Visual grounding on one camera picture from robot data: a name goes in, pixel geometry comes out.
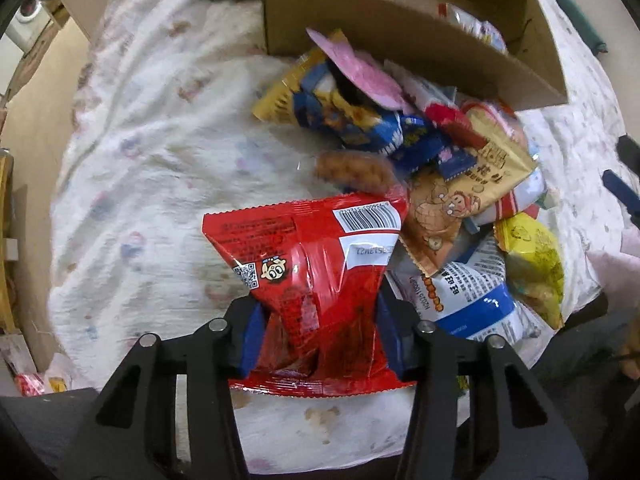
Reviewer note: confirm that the printed blanket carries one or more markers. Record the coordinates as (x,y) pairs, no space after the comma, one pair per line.
(165,160)

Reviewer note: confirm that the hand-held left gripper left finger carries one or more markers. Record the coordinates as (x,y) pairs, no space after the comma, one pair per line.
(252,345)

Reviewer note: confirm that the cardboard box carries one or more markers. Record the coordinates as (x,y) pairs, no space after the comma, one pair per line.
(380,20)

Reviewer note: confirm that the plastic bag with red print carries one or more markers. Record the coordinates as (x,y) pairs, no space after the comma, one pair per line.
(45,377)

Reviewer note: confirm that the red striped white packet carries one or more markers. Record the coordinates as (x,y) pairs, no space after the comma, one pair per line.
(520,195)

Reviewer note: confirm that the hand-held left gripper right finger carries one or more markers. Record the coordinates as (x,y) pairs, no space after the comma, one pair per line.
(387,330)

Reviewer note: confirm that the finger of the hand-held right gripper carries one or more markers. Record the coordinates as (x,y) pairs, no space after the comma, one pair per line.
(622,195)
(630,150)

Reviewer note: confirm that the red and white snack packet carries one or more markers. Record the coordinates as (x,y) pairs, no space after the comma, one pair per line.
(450,120)

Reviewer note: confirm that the brown peanut snack packet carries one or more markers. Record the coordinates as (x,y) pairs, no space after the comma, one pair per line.
(450,200)

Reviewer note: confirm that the small blue snack packet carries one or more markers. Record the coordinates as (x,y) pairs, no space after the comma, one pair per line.
(410,140)

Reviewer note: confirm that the white washing machine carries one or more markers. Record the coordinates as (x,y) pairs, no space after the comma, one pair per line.
(27,15)

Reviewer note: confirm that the pink cloth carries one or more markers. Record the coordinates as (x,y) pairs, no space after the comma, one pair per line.
(617,272)

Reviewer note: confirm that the pink packet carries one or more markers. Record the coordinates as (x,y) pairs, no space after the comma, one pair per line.
(365,72)

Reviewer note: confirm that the yellow and blue snack packet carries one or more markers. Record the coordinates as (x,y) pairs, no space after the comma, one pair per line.
(285,105)

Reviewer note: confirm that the clear packet of brown nuts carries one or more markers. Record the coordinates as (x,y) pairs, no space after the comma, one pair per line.
(350,170)

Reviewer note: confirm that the white and blue snack packet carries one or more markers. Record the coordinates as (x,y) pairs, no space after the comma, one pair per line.
(475,305)

